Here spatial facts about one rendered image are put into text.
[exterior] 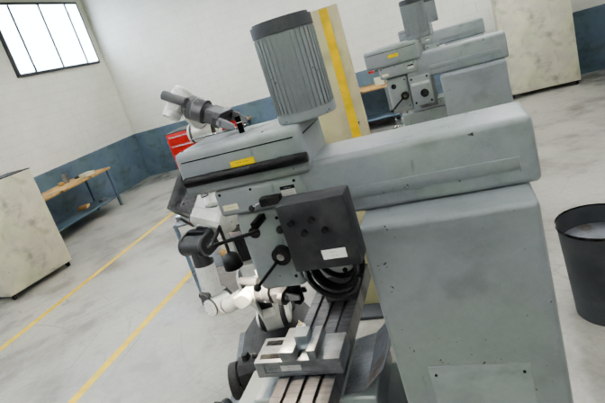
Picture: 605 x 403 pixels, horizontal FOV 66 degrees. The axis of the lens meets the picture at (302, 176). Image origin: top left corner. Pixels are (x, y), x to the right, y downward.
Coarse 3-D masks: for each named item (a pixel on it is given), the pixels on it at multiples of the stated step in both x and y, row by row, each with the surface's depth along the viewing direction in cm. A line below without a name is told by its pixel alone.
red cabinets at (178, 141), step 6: (186, 126) 729; (234, 126) 689; (174, 132) 696; (180, 132) 695; (186, 132) 692; (168, 138) 700; (174, 138) 699; (180, 138) 697; (186, 138) 695; (174, 144) 702; (180, 144) 701; (186, 144) 697; (192, 144) 696; (174, 150) 705; (180, 150) 703; (174, 156) 708
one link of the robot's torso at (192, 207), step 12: (180, 180) 216; (180, 192) 214; (168, 204) 213; (180, 204) 212; (192, 204) 211; (192, 216) 210; (204, 216) 209; (216, 216) 208; (228, 216) 211; (216, 228) 211; (228, 228) 215
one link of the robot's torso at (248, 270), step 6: (228, 234) 254; (240, 240) 250; (234, 246) 248; (240, 246) 251; (246, 246) 252; (240, 252) 252; (246, 252) 253; (246, 258) 254; (246, 264) 250; (252, 264) 249; (240, 270) 250; (246, 270) 250; (252, 270) 250; (240, 276) 251; (246, 276) 250; (252, 276) 250
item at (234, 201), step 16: (288, 176) 153; (224, 192) 161; (240, 192) 159; (256, 192) 157; (272, 192) 156; (288, 192) 154; (304, 192) 153; (224, 208) 163; (240, 208) 161; (256, 208) 160
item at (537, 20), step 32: (512, 0) 836; (544, 0) 823; (512, 32) 853; (544, 32) 840; (512, 64) 871; (544, 64) 857; (576, 64) 843; (512, 96) 898; (0, 192) 643; (32, 192) 681; (0, 224) 637; (32, 224) 675; (0, 256) 632; (32, 256) 669; (64, 256) 710; (0, 288) 642
